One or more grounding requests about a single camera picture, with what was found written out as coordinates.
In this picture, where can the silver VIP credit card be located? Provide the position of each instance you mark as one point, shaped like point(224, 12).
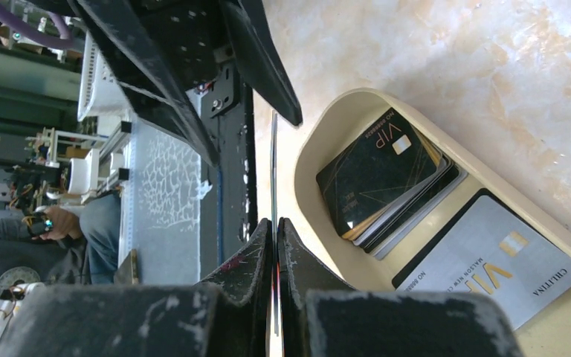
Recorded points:
point(486, 248)

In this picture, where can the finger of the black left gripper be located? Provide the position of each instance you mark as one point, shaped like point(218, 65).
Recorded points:
point(257, 59)
point(145, 76)

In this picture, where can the operator hand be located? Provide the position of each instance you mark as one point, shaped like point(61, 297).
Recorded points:
point(66, 223)

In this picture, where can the person in grey clothes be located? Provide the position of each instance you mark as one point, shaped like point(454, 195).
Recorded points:
point(92, 259)

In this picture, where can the beige oval tray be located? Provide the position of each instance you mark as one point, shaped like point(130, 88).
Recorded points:
point(349, 115)

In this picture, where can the stack of cards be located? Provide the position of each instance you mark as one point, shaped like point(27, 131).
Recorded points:
point(411, 181)

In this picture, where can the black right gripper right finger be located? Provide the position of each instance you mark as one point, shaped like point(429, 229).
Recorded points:
point(325, 316)

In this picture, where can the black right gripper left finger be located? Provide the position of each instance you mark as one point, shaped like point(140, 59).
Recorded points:
point(225, 314)

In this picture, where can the black VIP credit card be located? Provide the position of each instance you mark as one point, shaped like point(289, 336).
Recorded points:
point(360, 167)

